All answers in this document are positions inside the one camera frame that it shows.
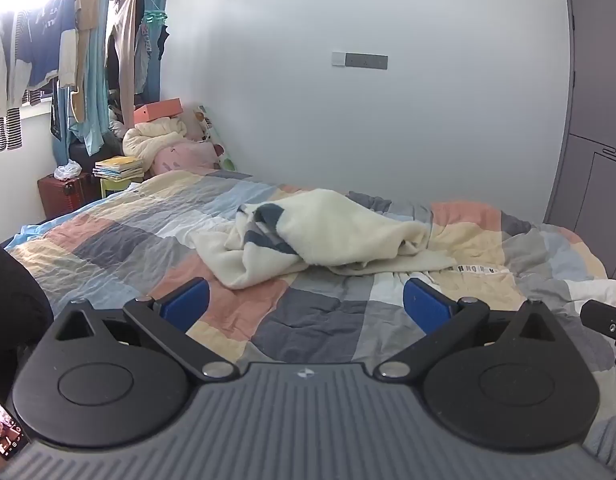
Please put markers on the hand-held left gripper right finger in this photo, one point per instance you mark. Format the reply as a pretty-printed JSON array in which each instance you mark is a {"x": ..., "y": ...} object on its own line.
[{"x": 425, "y": 306}]

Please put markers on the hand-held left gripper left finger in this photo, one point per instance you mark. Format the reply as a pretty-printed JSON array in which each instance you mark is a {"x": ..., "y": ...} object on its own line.
[{"x": 187, "y": 302}]

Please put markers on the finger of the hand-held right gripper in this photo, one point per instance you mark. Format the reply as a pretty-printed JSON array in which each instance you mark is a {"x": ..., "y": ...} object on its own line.
[{"x": 600, "y": 317}]

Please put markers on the cream striped knit sweater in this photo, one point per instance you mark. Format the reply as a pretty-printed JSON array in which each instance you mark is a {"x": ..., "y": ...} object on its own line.
[{"x": 333, "y": 230}]

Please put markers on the teal clothes hanger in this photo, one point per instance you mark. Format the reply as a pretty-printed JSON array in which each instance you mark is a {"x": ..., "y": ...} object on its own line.
[{"x": 155, "y": 7}]

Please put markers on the white cloth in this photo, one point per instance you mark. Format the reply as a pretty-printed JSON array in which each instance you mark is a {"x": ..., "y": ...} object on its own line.
[{"x": 595, "y": 292}]

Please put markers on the patchwork quilt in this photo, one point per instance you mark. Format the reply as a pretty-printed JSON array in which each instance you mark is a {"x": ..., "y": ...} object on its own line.
[{"x": 137, "y": 240}]

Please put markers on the green stool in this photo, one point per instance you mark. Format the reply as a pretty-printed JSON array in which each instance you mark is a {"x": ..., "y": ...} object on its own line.
[{"x": 115, "y": 186}]

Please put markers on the pink pillow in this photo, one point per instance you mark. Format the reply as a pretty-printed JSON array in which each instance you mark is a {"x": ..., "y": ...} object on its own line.
[{"x": 187, "y": 157}]

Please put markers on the stack of books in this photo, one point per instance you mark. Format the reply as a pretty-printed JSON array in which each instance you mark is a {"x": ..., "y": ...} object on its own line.
[{"x": 118, "y": 167}]

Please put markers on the red suitcase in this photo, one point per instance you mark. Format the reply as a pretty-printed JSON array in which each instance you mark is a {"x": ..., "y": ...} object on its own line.
[{"x": 62, "y": 195}]

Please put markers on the cream duvet pile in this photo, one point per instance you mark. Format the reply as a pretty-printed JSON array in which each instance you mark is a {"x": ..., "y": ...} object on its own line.
[{"x": 150, "y": 140}]

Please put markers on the printed long pillow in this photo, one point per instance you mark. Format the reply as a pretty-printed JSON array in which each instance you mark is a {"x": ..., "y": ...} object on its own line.
[{"x": 215, "y": 135}]

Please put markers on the person's black clothing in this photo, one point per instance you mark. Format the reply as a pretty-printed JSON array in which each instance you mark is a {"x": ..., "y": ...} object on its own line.
[{"x": 15, "y": 310}]

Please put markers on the white plastic bag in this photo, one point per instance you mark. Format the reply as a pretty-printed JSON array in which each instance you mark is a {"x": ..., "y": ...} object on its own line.
[{"x": 67, "y": 170}]

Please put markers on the plush toy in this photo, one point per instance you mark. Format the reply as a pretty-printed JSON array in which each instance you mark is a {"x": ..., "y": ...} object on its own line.
[{"x": 197, "y": 122}]

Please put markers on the grey wardrobe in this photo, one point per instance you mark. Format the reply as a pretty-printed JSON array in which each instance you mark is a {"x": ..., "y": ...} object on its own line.
[{"x": 593, "y": 125}]

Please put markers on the orange box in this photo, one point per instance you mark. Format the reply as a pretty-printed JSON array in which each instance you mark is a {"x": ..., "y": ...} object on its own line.
[{"x": 157, "y": 110}]

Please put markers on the smartphone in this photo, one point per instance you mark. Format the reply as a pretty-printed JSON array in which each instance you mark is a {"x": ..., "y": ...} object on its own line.
[{"x": 5, "y": 427}]

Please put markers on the striped hanging garment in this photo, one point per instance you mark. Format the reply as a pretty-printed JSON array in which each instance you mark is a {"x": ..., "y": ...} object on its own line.
[{"x": 6, "y": 130}]

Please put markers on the beige hanging pants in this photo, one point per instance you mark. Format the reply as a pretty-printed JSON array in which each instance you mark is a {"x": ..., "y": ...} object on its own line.
[{"x": 125, "y": 50}]

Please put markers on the blue and white hanging sweater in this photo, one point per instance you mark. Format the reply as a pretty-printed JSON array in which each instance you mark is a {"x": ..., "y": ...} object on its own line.
[{"x": 42, "y": 45}]

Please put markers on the wall switch panel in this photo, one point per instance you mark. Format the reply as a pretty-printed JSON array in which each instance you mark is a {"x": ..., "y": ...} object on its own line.
[{"x": 360, "y": 60}]

